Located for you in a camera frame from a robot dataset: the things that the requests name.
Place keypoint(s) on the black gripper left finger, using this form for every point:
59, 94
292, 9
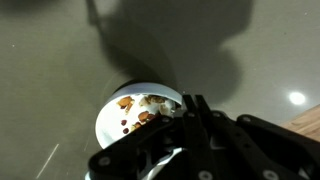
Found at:
156, 150

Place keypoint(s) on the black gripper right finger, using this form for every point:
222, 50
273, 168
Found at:
260, 146

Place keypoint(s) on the metal spoon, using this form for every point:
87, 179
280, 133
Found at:
165, 108

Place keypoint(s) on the white ceramic bowl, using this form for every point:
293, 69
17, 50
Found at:
110, 130

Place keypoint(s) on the mixed nuts and raisins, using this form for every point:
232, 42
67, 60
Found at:
144, 115

